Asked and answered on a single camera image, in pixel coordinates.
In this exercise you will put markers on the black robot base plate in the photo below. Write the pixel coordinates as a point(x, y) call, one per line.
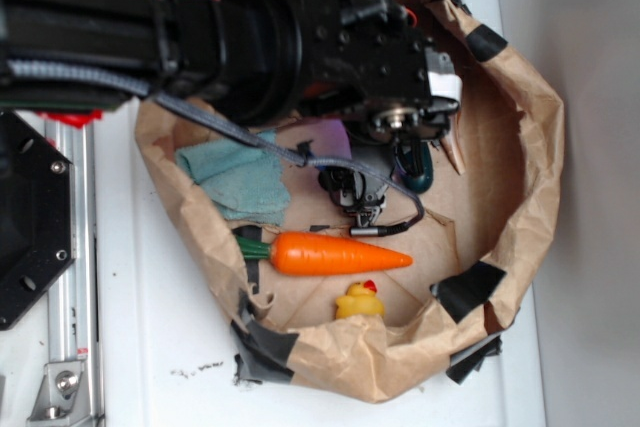
point(36, 217)

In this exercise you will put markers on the metal corner bracket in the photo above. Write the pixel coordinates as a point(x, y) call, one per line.
point(63, 396)

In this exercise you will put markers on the light blue cloth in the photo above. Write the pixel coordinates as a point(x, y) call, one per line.
point(244, 183)

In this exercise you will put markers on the aluminium extrusion rail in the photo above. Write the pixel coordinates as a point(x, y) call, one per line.
point(73, 323)

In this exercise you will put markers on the dark green toy cucumber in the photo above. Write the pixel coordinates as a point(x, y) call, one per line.
point(416, 167)

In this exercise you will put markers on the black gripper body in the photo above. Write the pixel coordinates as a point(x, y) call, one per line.
point(370, 67)

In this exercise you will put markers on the yellow rubber duck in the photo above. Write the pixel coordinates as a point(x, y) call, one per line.
point(360, 299)

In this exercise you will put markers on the orange toy carrot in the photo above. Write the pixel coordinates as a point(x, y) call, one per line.
point(309, 254)

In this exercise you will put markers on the orange white seashell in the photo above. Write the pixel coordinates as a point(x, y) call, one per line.
point(454, 154)

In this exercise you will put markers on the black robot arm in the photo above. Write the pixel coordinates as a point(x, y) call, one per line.
point(254, 61)

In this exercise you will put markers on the brown paper bag bin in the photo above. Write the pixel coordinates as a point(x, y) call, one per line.
point(484, 236)

